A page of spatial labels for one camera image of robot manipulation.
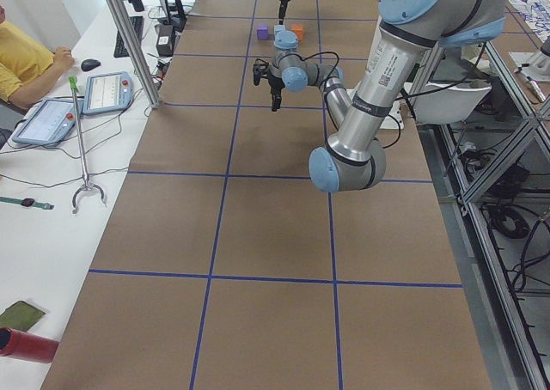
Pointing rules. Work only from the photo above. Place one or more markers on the light blue foam block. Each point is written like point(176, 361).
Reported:
point(278, 29)

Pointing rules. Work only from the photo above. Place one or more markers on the orange foam block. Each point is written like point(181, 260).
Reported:
point(298, 30)

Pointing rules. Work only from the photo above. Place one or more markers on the purple foam block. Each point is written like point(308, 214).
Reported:
point(262, 31)

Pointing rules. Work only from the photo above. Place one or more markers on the black monitor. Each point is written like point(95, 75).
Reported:
point(173, 14)

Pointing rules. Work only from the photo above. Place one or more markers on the black power adapter box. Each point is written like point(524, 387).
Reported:
point(165, 40)

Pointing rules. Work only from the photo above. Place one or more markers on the far teach pendant tablet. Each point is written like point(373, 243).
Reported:
point(107, 93)

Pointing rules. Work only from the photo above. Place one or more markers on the teach pendant tablet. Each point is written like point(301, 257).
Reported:
point(49, 123)
point(107, 93)

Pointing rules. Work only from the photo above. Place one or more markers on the black computer mouse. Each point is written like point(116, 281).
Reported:
point(89, 64)

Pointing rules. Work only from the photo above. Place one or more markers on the metal reacher grabber tool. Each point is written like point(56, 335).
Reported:
point(87, 185)

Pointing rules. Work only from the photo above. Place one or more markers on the near teach pendant tablet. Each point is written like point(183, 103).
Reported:
point(49, 123)

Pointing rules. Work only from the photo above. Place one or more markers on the person in yellow shirt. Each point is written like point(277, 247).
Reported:
point(29, 70)

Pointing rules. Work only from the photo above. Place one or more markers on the red cylinder bottle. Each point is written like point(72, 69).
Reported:
point(27, 346)

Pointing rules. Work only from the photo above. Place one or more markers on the aluminium frame post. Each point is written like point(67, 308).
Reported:
point(133, 46)

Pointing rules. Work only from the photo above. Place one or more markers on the green strap smartwatch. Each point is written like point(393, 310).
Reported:
point(27, 203)

